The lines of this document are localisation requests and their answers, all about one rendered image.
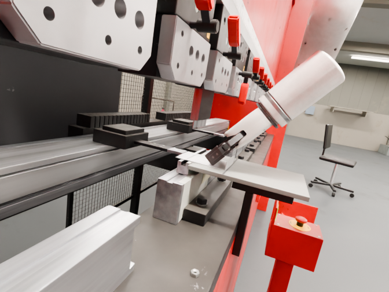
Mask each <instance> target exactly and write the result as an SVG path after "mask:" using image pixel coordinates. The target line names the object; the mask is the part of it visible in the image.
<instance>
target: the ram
mask: <svg viewBox="0 0 389 292"><path fill-rule="evenodd" d="M216 3H218V4H224V5H225V6H226V8H227V10H228V12H229V13H230V15H239V17H240V33H241V34H242V36H243V37H244V39H245V41H246V43H247V45H248V46H249V48H248V50H251V52H252V53H253V55H254V56H255V57H259V58H260V55H259V53H258V51H257V49H256V47H255V45H254V43H253V41H252V39H251V37H250V35H249V33H248V30H247V28H246V26H245V24H244V22H243V20H242V18H241V16H240V14H239V12H238V10H237V8H236V5H235V3H234V1H233V0H216ZM243 3H244V6H245V8H246V11H247V13H248V16H249V19H250V21H251V24H252V26H253V28H254V31H255V34H256V37H257V39H258V41H259V44H260V46H261V49H262V52H263V54H264V57H265V59H266V62H267V65H268V67H269V70H270V72H271V75H272V77H273V80H274V82H275V81H276V76H277V71H278V66H279V63H280V58H281V54H282V49H283V45H284V40H285V35H286V32H287V27H288V22H289V17H290V14H291V9H292V0H243ZM260 66H261V67H264V68H265V66H264V64H263V62H262V60H261V59H260ZM265 73H267V70H266V68H265ZM267 74H268V73H267ZM267 77H268V78H270V77H269V75H268V76H267ZM270 82H272V81H271V79H270ZM272 85H273V83H272Z"/></svg>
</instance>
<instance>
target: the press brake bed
mask: <svg viewBox="0 0 389 292"><path fill-rule="evenodd" d="M272 143H273V142H272ZM272 143H271V146H272ZM271 146H270V149H269V151H268V153H267V156H266V159H265V161H264V164H263V165H265V166H267V163H268V160H269V155H270V151H271ZM256 196H257V195H256V194H254V197H253V200H252V205H251V210H250V213H249V218H248V223H247V228H246V231H245V236H244V241H243V246H242V249H241V252H240V256H239V257H238V256H236V255H233V254H232V250H233V245H234V241H233V243H232V246H231V248H230V250H229V254H228V255H227V258H226V261H225V263H224V266H223V268H222V271H221V274H220V276H219V279H218V281H217V284H216V286H215V289H214V292H234V288H235V285H236V281H237V277H238V273H239V270H240V267H241V263H242V260H243V257H244V252H245V248H246V246H247V242H248V238H249V235H250V232H251V228H252V224H253V221H254V217H255V213H256V210H257V207H258V202H256ZM235 237H236V236H235ZM235 237H234V240H235Z"/></svg>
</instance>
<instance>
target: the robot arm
mask: <svg viewBox="0 0 389 292"><path fill-rule="evenodd" d="M363 1H364V0H314V1H313V4H312V7H311V10H310V13H309V17H308V20H307V24H306V29H305V32H304V36H303V40H302V44H301V46H300V50H299V54H298V57H297V59H296V63H295V66H294V68H293V71H292V72H290V73H289V74H288V75H287V76H286V77H285V78H283V79H282V80H281V81H279V83H277V84H276V85H275V86H273V87H272V88H271V89H270V90H269V91H267V92H266V93H265V94H264V95H263V96H261V97H260V98H259V101H260V102H261V103H258V102H257V103H256V105H257V106H258V108H257V109H255V110H254V111H252V112H251V113H250V114H248V115H247V116H246V117H244V118H243V119H242V120H241V121H239V122H238V123H237V124H235V125H234V126H233V127H232V128H230V129H229V130H228V131H226V132H225V133H224V136H227V137H229V138H227V139H226V140H225V141H224V142H222V143H221V144H219V145H218V146H216V147H215V148H213V149H212V150H211V151H210V152H209V153H207V154H206V155H205V157H206V158H207V160H208V161H209V162H210V164H211V165H215V164H216V163H217V162H219V161H220V160H221V159H223V158H224V157H225V156H226V155H227V154H229V153H230V152H231V150H232V149H234V148H235V149H239V148H241V147H242V146H244V145H246V144H247V143H249V142H250V141H252V140H253V139H255V138H256V137H258V136H259V135H260V134H262V133H263V132H264V131H266V130H267V129H268V128H270V127H271V126H274V127H275V128H276V129H277V128H278V124H279V125H280V126H281V127H283V126H285V125H286V124H287V123H289V122H290V121H291V120H293V119H294V118H296V117H297V116H298V115H300V114H301V113H302V112H303V111H305V110H306V109H308V108H309V107H311V106H312V105H313V104H314V103H316V102H317V101H318V100H320V99H321V98H323V97H324V96H325V95H327V94H328V93H329V92H331V91H332V90H333V89H334V88H336V87H338V86H339V85H340V84H341V83H343V82H344V80H345V77H344V73H343V71H342V69H341V68H340V66H339V65H338V63H337V62H336V61H335V58H336V56H337V54H338V52H339V50H340V48H341V46H342V44H343V42H344V40H345V38H346V36H347V34H348V32H349V30H350V28H351V26H352V24H353V22H354V20H355V18H356V16H357V14H358V12H359V10H360V7H361V5H362V3H363Z"/></svg>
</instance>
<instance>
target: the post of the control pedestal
mask: <svg viewBox="0 0 389 292"><path fill-rule="evenodd" d="M293 266H294V265H292V264H289V263H286V262H283V261H280V260H277V259H275V262H274V266H273V270H272V273H271V278H270V282H269V286H268V289H267V292H287V288H288V285H289V281H290V278H291V274H292V270H293Z"/></svg>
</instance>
